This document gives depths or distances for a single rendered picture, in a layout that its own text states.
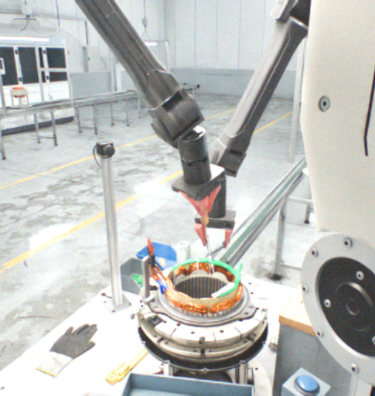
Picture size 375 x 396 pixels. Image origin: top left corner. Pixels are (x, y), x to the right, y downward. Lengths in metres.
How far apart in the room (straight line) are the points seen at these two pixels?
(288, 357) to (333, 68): 0.84
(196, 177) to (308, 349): 0.52
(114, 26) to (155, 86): 0.11
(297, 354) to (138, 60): 0.77
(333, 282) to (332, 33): 0.24
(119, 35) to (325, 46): 0.40
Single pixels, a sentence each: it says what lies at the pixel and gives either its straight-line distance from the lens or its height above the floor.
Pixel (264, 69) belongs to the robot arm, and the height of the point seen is 1.63.
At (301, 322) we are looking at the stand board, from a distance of 0.98.
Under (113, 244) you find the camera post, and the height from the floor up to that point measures 1.04.
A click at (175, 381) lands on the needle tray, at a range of 0.83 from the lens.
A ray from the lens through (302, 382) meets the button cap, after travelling 0.87.
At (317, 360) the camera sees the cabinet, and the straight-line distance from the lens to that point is 1.04.
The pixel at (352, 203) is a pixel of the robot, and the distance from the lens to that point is 0.36.
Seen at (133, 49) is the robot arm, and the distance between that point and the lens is 0.66.
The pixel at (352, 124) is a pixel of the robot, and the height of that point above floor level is 1.61.
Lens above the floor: 1.66
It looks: 21 degrees down
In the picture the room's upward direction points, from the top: straight up
